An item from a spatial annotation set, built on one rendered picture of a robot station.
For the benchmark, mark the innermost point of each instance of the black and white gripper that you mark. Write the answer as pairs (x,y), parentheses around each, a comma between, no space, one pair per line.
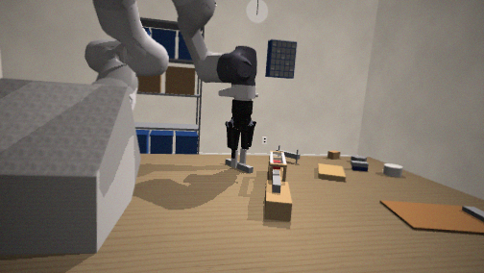
(241,121)

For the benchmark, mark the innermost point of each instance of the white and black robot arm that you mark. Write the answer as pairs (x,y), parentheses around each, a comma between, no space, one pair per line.
(133,53)

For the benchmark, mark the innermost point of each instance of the white short cylinder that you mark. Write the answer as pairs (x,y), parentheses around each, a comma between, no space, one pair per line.
(392,170)

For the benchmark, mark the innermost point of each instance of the tan flat rectangular board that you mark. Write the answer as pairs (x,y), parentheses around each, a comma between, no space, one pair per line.
(331,172)

